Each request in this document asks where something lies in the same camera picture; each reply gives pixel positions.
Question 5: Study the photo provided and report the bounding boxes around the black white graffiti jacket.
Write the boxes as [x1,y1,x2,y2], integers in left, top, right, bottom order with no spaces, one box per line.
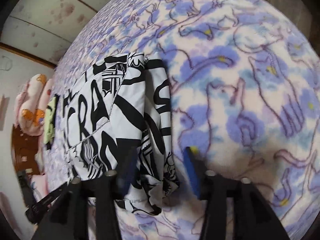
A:
[62,53,180,216]

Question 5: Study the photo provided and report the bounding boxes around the small pink white pillow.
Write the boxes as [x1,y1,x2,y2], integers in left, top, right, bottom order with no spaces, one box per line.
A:
[30,174,48,202]

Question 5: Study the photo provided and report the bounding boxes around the brown wooden headboard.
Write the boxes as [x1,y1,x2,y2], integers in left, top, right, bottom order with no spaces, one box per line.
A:
[11,126,40,178]

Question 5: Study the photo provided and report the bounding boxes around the folded green black garment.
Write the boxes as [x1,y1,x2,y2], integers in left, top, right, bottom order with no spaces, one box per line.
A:
[43,94,60,150]

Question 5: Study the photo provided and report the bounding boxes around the rolled pink bear quilt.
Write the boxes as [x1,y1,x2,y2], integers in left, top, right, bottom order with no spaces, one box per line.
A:
[13,74,53,137]

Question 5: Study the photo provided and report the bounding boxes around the purple floral fleece blanket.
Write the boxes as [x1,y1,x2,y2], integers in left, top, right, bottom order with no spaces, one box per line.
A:
[53,0,319,239]

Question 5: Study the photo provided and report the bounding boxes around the floral wardrobe doors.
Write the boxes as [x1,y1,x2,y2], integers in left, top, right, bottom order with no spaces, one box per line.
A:
[1,0,110,64]

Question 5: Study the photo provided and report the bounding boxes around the beige lace covered furniture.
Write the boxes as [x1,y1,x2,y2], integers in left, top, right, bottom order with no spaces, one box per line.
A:
[265,0,319,44]

